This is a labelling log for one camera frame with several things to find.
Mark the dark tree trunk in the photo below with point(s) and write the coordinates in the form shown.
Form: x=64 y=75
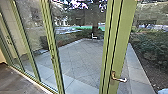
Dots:
x=95 y=28

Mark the green hedge bush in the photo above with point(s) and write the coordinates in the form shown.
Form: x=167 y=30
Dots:
x=150 y=46

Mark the white garden statue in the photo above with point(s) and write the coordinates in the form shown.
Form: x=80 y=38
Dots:
x=164 y=91

